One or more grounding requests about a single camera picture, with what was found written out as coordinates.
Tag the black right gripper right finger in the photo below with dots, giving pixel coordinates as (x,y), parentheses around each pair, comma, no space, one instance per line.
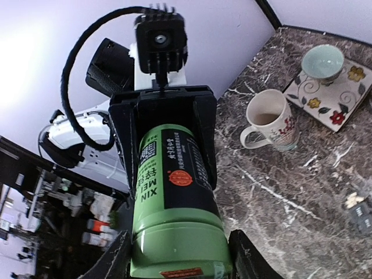
(248,262)

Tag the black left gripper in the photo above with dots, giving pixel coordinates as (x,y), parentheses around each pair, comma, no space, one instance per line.
(133,114)

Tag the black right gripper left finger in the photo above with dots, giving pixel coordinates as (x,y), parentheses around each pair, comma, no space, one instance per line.
(114,263)

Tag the green pill bottle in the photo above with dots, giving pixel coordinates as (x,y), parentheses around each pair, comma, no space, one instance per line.
(177,229)

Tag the grey weekly pill organizer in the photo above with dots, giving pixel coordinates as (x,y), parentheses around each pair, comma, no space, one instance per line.
(360,215)

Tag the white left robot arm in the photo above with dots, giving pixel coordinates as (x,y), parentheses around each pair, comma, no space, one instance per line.
(106,138)

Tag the beige pills in organizer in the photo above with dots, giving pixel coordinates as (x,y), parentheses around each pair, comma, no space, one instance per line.
(353,199)

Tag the beige ceramic mug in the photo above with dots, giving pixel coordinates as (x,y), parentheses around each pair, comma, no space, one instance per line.
(271,122)

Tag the square floral ceramic plate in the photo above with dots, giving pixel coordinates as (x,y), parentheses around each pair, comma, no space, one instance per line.
(332,105)

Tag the celadon bowl on plate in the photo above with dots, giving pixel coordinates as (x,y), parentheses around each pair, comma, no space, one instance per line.
(323,63)

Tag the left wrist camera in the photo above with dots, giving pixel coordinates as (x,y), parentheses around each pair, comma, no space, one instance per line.
(160,51)

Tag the black corner frame post left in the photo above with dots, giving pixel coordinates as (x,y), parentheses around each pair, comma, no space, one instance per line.
(269,13)

